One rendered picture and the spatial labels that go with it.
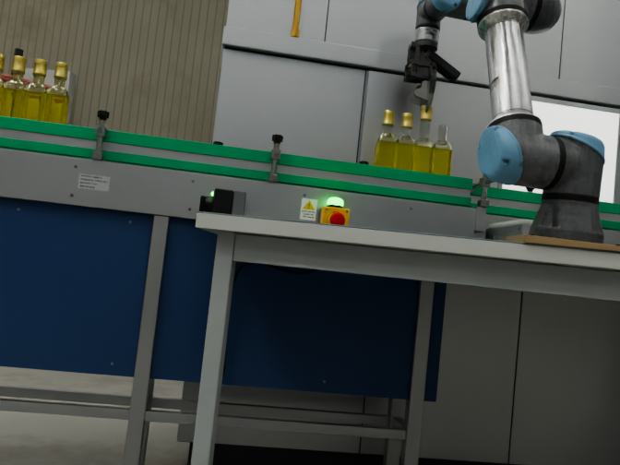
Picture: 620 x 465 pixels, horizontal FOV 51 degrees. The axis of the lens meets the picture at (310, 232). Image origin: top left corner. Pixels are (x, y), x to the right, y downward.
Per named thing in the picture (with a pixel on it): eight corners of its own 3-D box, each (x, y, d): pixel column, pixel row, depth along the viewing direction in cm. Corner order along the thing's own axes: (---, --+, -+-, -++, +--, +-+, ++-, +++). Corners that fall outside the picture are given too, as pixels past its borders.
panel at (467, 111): (612, 208, 222) (618, 112, 224) (617, 208, 219) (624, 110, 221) (356, 175, 209) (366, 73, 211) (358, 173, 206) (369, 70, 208)
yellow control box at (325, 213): (341, 238, 176) (344, 211, 176) (347, 236, 169) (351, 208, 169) (316, 235, 175) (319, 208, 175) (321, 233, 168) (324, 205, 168)
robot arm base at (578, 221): (614, 245, 132) (619, 197, 132) (538, 236, 133) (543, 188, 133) (589, 245, 147) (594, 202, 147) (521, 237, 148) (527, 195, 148)
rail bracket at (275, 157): (279, 184, 176) (284, 137, 177) (281, 181, 169) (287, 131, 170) (264, 183, 176) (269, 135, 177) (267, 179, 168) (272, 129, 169)
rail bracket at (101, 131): (105, 163, 170) (112, 113, 171) (101, 158, 162) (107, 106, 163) (89, 160, 169) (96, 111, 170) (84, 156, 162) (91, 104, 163)
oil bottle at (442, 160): (441, 211, 200) (447, 144, 201) (447, 210, 194) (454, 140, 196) (423, 209, 199) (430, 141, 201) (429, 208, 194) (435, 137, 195)
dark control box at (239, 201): (241, 226, 172) (244, 195, 173) (243, 224, 164) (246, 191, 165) (210, 222, 171) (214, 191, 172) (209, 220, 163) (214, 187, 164)
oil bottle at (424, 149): (423, 209, 199) (429, 141, 201) (429, 208, 194) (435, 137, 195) (405, 208, 198) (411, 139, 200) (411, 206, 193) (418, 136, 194)
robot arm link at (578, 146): (613, 199, 136) (621, 135, 136) (556, 190, 133) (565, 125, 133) (577, 200, 147) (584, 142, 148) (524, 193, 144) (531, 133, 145)
